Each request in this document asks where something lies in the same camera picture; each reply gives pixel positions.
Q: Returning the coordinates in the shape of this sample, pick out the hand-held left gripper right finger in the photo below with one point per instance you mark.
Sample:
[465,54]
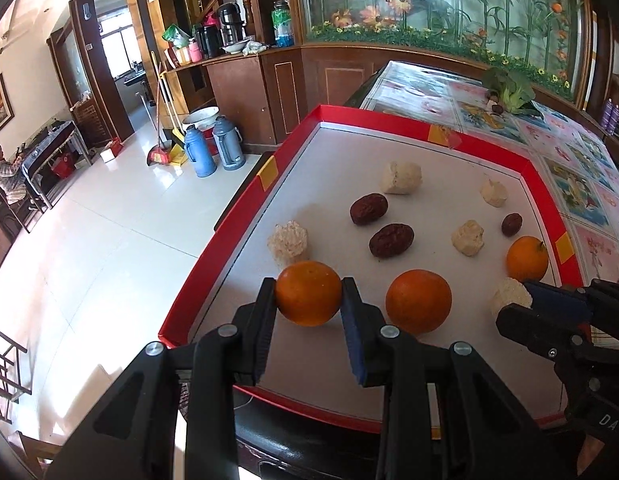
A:
[352,340]

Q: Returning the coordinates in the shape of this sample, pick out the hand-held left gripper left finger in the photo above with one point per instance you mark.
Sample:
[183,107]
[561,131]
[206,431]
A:
[267,320]

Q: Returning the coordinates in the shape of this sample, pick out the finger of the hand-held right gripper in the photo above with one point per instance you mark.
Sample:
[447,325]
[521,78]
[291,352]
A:
[559,300]
[529,327]

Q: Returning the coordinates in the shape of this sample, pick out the beige crumbly cake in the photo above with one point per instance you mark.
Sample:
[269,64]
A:
[493,192]
[288,242]
[400,177]
[509,296]
[468,237]

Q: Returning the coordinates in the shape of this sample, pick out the orange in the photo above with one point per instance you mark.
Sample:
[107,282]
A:
[308,292]
[527,258]
[418,301]

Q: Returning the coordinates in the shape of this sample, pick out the round brown fruit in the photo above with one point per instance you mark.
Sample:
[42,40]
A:
[512,224]

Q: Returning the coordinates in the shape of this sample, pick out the red date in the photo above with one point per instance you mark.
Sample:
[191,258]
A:
[391,240]
[368,208]

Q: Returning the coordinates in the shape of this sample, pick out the fruit print tablecloth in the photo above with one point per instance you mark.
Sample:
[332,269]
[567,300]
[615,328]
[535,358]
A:
[579,195]

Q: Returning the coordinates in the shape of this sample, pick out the grey thermos flask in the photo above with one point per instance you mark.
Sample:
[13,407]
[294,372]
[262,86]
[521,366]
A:
[228,142]

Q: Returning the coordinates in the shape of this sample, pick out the blue thermos flask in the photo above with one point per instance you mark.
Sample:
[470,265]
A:
[199,151]

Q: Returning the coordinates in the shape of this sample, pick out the purple bottle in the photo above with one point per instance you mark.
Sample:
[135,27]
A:
[616,117]
[608,115]

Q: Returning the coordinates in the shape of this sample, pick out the red dustpan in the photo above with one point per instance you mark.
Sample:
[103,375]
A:
[158,156]

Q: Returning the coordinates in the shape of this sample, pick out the white basin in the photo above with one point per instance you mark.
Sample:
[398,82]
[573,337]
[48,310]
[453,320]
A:
[202,116]

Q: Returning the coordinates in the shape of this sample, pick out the green bok choy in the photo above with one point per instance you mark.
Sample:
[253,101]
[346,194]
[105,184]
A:
[509,87]

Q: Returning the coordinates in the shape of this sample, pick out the red and white box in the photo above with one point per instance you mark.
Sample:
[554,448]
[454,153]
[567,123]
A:
[111,150]

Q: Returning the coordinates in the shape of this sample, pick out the wooden counter cabinet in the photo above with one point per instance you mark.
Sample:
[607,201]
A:
[289,90]

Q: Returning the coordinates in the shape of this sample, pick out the red basket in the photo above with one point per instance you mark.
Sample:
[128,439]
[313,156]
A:
[63,167]

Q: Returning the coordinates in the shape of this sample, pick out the white cloth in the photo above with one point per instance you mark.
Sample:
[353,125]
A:
[253,47]

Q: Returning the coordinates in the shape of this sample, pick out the white bowl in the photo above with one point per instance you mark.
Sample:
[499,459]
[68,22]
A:
[234,48]

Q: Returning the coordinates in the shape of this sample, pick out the pink bottle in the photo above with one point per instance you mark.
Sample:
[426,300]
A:
[194,53]

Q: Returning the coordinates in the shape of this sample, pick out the dark wooden chair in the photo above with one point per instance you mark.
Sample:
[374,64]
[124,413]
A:
[9,210]

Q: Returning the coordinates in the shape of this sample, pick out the black table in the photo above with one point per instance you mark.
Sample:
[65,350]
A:
[49,140]

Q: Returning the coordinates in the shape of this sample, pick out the black kettle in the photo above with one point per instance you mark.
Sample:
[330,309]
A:
[207,41]

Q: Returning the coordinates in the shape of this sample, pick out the green label water bottle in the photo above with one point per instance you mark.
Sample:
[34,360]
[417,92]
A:
[282,25]

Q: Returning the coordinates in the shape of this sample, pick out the green plastic bag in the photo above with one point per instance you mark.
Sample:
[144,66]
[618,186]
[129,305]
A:
[174,35]

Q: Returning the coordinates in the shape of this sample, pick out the black thermos jug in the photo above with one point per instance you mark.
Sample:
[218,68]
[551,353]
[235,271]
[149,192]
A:
[228,22]

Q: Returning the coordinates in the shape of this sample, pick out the floral glass partition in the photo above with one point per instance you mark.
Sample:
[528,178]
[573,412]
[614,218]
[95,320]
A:
[439,0]

